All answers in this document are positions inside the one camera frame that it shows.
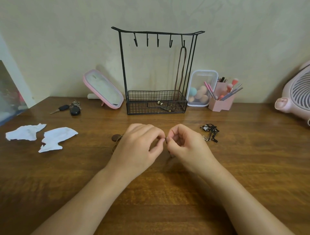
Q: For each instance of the pink pig shaped desk fan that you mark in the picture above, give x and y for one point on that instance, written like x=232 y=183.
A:
x=294 y=100

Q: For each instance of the grey purple pencil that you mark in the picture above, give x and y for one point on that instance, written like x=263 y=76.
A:
x=231 y=94

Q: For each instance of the dark cosmetic pencils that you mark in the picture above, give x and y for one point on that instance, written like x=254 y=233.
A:
x=222 y=79

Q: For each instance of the person's left hand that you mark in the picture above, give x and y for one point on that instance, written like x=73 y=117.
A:
x=134 y=152

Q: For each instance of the pink brush holder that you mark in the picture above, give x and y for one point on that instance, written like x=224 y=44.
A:
x=219 y=106

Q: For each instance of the clear plastic container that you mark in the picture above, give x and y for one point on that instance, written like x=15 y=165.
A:
x=202 y=77

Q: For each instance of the teal makeup sponge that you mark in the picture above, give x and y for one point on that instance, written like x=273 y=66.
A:
x=193 y=91

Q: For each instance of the silver key bunch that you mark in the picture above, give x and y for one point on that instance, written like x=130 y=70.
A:
x=75 y=104

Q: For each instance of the pink framed table mirror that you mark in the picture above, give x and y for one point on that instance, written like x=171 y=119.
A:
x=103 y=89

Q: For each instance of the white crumpled paper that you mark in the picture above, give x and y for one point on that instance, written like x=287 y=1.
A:
x=58 y=135
x=24 y=132

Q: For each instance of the pink pen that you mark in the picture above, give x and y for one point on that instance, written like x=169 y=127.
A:
x=211 y=89
x=206 y=86

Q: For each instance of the pink makeup brush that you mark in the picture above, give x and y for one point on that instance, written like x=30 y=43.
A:
x=230 y=87

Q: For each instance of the black oval key fob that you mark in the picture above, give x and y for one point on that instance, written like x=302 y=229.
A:
x=75 y=111

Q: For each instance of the coral tipped makeup brush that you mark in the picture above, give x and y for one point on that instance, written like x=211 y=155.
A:
x=235 y=81

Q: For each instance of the person's right hand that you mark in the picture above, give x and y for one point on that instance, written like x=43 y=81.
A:
x=193 y=150

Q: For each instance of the small peach makeup sponge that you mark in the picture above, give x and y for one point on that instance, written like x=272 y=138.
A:
x=191 y=99

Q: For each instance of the person's right forearm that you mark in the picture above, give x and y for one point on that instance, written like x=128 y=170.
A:
x=244 y=205

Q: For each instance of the person's left forearm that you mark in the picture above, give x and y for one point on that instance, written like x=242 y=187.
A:
x=82 y=205

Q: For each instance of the black headed car key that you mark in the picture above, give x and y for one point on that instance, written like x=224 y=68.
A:
x=63 y=107

